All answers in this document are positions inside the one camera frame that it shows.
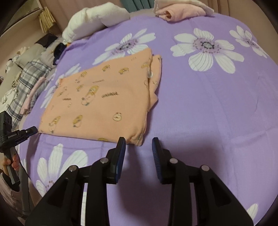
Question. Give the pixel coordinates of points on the pink curtain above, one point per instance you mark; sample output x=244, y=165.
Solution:
x=69, y=3
x=221, y=5

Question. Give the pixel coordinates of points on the plush toys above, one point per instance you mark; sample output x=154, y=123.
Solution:
x=15, y=58

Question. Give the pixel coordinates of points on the dark brown cloth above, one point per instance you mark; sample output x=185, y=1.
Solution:
x=47, y=39

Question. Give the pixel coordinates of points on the person's left hand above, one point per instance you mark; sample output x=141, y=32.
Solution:
x=15, y=162

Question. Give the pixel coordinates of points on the white folded garment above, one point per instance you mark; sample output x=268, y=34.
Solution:
x=204, y=7

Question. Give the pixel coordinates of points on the teal curtain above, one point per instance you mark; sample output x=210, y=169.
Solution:
x=134, y=2

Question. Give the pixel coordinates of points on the pink folded garment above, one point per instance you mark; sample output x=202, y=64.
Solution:
x=184, y=13

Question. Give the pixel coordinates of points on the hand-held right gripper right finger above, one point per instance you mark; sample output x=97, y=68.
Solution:
x=157, y=160

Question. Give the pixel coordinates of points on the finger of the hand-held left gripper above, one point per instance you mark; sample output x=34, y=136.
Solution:
x=30, y=131

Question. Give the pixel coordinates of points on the light pink garment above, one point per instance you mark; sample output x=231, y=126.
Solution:
x=35, y=89

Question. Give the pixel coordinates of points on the grey bedspread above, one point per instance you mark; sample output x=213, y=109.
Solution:
x=141, y=12

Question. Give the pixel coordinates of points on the white plush blanket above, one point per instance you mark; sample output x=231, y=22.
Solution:
x=91, y=19

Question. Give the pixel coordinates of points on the person's left forearm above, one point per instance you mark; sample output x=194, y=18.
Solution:
x=5, y=182

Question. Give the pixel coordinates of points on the navy clothes pile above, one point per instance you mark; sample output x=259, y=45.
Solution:
x=59, y=50

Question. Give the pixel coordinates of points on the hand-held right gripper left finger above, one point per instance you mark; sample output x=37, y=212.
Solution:
x=120, y=160

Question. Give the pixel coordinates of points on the purple floral bedsheet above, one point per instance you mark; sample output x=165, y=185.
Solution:
x=206, y=108

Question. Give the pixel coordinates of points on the orange cartoon print shirt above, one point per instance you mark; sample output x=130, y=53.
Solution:
x=97, y=104

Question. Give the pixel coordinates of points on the beige pillow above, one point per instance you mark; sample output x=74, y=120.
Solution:
x=30, y=52

